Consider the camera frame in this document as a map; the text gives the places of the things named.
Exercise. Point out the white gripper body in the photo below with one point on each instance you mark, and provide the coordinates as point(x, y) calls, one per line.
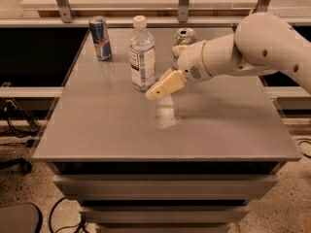
point(190, 61)

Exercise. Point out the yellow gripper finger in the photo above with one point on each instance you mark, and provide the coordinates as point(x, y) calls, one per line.
point(169, 82)
point(177, 50)

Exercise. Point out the clear plastic water bottle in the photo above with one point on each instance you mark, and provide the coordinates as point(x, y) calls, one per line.
point(142, 55)

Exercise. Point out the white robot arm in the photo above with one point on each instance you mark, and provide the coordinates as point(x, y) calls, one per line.
point(262, 44)

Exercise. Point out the white green soda can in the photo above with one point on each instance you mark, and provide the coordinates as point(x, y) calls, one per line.
point(184, 36)

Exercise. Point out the blue energy drink can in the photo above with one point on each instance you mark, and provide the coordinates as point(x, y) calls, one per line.
point(100, 37)

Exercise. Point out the upper grey drawer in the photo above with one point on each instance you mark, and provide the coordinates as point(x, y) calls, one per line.
point(164, 187)

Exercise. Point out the grey drawer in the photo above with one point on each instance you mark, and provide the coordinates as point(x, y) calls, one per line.
point(158, 215)
point(164, 187)

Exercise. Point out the lower grey drawer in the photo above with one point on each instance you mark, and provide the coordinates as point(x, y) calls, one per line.
point(158, 215)

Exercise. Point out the black office chair base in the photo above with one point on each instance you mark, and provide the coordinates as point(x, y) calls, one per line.
point(24, 166)

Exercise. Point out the grey chair seat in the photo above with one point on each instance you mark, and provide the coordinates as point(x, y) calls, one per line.
point(21, 218)

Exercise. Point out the middle metal bracket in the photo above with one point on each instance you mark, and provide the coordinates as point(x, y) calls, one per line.
point(183, 10)

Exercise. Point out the left metal bracket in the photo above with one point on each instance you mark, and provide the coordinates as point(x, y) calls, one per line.
point(65, 12)

